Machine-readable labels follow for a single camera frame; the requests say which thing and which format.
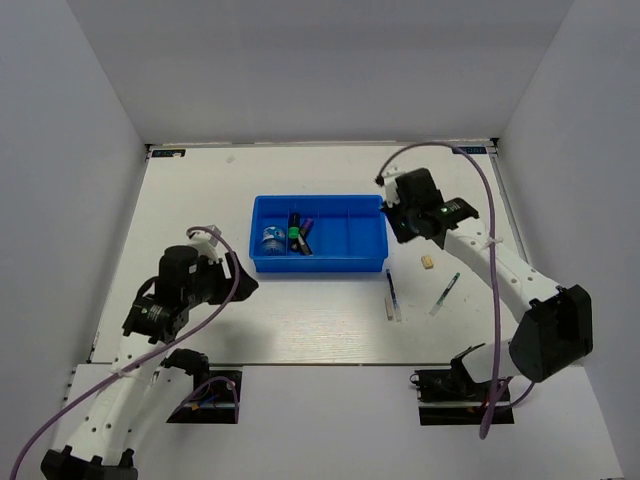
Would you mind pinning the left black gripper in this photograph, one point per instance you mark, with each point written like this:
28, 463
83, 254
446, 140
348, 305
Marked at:
227, 287

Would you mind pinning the white eraser stick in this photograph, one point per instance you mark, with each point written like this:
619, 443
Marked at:
389, 308

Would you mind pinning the green white pen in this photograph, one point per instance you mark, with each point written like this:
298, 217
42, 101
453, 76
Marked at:
439, 302

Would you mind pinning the purple cap black highlighter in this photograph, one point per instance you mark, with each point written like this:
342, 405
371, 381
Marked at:
306, 228

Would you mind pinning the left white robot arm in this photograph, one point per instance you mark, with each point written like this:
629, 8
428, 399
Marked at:
151, 376

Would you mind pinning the aluminium table rail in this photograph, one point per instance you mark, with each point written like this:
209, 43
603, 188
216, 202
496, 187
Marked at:
508, 229

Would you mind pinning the small beige eraser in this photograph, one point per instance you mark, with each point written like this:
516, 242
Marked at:
427, 262

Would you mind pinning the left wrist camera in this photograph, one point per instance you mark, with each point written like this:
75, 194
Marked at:
207, 240

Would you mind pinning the blue divided plastic tray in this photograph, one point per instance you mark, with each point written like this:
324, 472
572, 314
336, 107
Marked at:
347, 233

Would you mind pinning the blue pen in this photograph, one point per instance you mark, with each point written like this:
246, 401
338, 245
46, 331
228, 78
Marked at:
392, 294

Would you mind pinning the left corner label sticker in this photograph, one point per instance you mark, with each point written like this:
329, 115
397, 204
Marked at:
168, 153

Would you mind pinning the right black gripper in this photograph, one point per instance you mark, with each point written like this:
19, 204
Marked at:
401, 236

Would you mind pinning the yellow cap black highlighter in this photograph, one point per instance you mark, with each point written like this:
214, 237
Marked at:
300, 245

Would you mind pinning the green cap black highlighter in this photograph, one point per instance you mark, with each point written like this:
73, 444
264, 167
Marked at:
293, 226

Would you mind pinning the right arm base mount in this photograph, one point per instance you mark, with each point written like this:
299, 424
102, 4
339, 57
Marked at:
449, 397

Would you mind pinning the blue white tape roll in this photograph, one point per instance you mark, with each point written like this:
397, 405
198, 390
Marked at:
274, 241

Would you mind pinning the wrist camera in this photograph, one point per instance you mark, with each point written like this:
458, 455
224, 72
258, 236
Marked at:
207, 240
388, 181

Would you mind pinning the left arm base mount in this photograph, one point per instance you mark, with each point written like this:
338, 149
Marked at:
217, 401

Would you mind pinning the right corner label sticker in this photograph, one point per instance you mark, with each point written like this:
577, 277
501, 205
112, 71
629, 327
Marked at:
470, 150

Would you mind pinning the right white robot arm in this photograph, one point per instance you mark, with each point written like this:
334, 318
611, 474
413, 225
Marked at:
554, 323

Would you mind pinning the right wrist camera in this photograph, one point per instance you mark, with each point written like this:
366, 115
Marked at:
388, 181

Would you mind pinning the corner label sticker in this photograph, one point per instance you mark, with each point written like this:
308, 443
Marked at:
470, 150
168, 153

